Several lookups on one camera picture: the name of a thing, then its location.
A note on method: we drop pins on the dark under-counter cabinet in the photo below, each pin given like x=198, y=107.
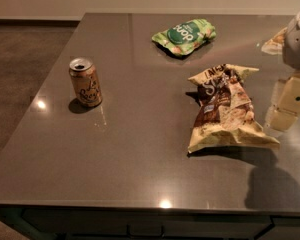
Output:
x=65, y=223

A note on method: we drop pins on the green snack bag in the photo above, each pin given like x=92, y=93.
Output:
x=182, y=39

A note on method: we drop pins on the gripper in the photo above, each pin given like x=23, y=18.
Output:
x=298, y=45

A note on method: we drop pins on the brown and yellow chip bag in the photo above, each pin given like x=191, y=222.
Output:
x=226, y=116

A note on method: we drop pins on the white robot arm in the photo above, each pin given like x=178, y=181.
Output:
x=287, y=44

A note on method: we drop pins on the orange soda can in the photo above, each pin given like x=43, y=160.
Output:
x=85, y=81

